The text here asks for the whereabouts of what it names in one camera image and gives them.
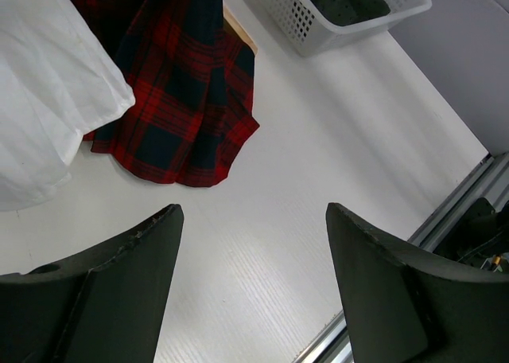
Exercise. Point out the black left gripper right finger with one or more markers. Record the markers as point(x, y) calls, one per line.
point(404, 304)

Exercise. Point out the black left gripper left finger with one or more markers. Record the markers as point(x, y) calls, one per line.
point(104, 304)

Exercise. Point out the dark grey dotted skirt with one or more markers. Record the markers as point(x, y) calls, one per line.
point(350, 12)

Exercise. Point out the red black plaid garment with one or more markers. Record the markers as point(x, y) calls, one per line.
point(193, 83)

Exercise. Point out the white ruffled dress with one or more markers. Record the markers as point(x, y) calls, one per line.
point(57, 85)

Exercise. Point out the white perforated plastic basket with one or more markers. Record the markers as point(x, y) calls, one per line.
point(313, 26)

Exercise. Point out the wooden clothes rack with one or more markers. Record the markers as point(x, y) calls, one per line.
point(234, 28)

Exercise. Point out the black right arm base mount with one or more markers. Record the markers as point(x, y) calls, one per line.
point(479, 239)

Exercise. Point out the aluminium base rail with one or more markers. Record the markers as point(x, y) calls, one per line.
point(489, 180)

